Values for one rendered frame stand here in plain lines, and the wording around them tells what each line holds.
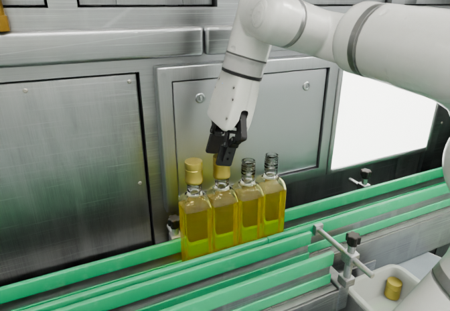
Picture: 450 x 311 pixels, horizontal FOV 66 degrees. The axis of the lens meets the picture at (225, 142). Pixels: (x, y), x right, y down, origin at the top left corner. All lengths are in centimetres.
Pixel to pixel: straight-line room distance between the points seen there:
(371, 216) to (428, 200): 22
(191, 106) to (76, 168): 28
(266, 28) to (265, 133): 39
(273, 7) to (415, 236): 80
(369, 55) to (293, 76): 47
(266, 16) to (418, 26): 21
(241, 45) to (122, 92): 28
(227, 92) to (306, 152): 41
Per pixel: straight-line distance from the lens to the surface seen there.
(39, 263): 91
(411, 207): 108
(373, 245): 100
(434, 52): 37
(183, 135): 77
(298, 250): 83
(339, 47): 43
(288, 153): 93
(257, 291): 71
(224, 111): 61
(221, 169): 67
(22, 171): 79
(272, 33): 52
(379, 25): 41
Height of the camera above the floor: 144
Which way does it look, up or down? 22 degrees down
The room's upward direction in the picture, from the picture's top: straight up
